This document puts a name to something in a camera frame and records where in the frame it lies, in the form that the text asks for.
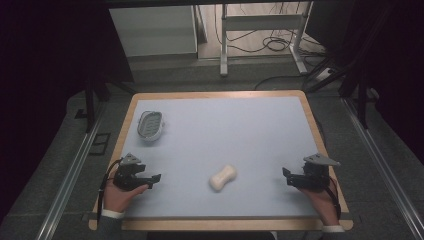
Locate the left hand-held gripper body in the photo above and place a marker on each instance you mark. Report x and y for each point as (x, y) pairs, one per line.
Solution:
(128, 176)

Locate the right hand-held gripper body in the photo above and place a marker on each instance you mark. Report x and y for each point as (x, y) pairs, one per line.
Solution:
(315, 176)

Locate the grey oval soap dish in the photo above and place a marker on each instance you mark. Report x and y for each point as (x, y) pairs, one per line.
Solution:
(150, 124)

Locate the cream peanut-shaped toy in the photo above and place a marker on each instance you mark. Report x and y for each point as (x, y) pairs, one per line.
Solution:
(222, 178)

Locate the person's left hand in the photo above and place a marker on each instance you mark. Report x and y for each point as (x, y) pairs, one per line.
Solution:
(116, 198)

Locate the person's right hand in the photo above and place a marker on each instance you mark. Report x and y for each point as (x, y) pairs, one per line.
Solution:
(325, 206)

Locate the pale blue table mat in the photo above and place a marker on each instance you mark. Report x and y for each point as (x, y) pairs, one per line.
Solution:
(226, 133)

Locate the black metal stand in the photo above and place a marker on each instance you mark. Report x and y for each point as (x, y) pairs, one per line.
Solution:
(361, 100)
(90, 106)

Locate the white power strip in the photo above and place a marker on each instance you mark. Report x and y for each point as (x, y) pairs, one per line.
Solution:
(325, 74)

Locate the dark curtain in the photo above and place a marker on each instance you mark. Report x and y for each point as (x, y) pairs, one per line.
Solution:
(50, 66)
(396, 66)

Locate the white cabinet panel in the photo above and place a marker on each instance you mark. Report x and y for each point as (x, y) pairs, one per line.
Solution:
(153, 31)

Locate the black floor bracket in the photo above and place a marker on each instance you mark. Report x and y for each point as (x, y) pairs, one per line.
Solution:
(100, 144)

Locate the long metal floor rail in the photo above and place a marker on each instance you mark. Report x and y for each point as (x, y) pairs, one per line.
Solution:
(383, 166)
(65, 186)

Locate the white desk frame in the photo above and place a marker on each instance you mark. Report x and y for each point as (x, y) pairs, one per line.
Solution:
(263, 22)

